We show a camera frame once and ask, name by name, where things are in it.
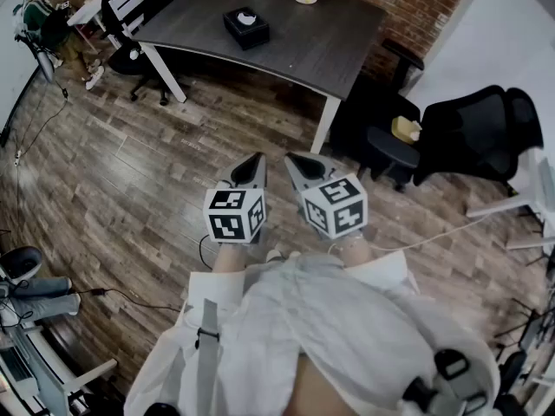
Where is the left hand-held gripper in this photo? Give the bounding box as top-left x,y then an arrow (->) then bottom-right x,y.
202,152 -> 267,245

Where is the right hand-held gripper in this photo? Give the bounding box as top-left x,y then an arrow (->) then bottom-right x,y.
284,153 -> 369,240

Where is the black tissue box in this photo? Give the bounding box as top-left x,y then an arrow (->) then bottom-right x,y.
222,6 -> 271,51

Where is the person's left forearm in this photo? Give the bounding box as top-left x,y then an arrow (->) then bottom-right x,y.
212,243 -> 248,272

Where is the person's right forearm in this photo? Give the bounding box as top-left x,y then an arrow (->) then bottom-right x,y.
337,236 -> 372,266

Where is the small yellow object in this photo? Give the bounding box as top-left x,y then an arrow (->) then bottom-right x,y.
391,116 -> 422,145

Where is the white table leg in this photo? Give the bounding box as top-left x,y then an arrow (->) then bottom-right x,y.
310,94 -> 343,154
139,41 -> 188,104

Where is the black office chair with armrests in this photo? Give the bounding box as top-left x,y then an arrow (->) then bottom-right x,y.
331,39 -> 426,192

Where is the person's white clothing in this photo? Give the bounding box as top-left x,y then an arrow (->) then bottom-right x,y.
123,249 -> 502,416

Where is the black mesh office chair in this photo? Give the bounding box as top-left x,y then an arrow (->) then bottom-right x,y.
413,84 -> 545,198

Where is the white slatted chair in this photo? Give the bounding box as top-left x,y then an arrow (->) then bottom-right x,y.
101,0 -> 170,107

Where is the person's chest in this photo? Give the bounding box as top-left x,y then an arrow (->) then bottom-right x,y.
288,355 -> 348,416

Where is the small white desk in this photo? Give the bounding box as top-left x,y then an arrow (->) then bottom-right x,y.
67,0 -> 109,54

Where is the white desk with laptop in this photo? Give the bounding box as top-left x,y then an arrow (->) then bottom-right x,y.
0,318 -> 119,416

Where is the grey laptop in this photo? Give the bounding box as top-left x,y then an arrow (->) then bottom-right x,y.
0,344 -> 36,389

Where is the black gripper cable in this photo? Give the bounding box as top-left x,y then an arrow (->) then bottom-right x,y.
198,233 -> 218,271

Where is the beige cable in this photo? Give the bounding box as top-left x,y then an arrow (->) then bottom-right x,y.
327,214 -> 491,253

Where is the black floor cable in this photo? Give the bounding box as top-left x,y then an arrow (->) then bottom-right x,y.
71,287 -> 182,314

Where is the grey shoulder strap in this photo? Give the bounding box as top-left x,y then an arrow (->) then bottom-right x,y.
401,348 -> 491,416
193,297 -> 222,416

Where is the white desk frame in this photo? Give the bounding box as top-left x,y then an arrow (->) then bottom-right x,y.
466,145 -> 555,250

